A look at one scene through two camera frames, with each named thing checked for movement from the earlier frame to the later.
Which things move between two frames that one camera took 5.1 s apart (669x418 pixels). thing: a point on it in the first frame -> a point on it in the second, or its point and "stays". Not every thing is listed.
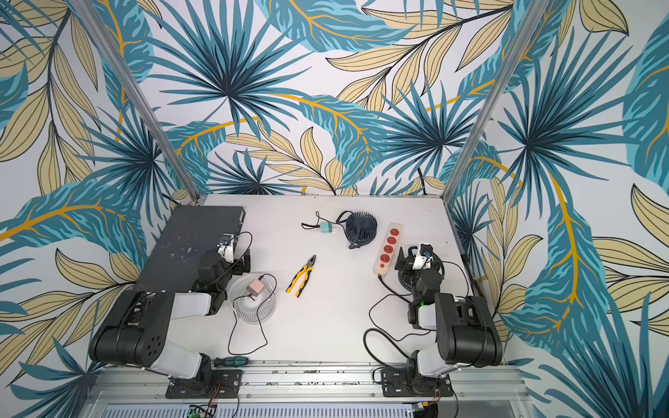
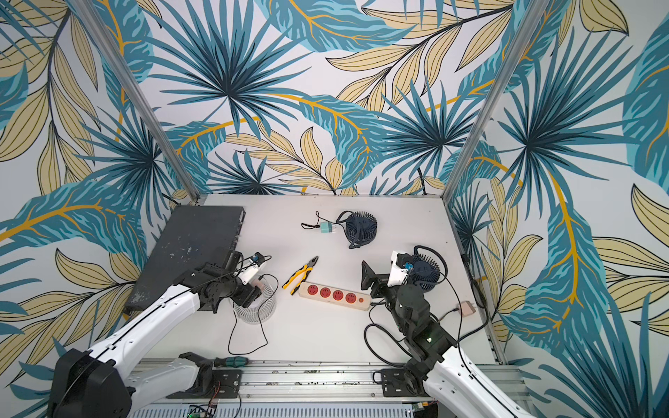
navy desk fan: x=361 y=229 stays
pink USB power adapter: x=255 y=287 stays
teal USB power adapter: x=326 y=227 stays
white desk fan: x=253 y=297 stays
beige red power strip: x=388 y=249 -> x=338 y=295
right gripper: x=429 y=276 -> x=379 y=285
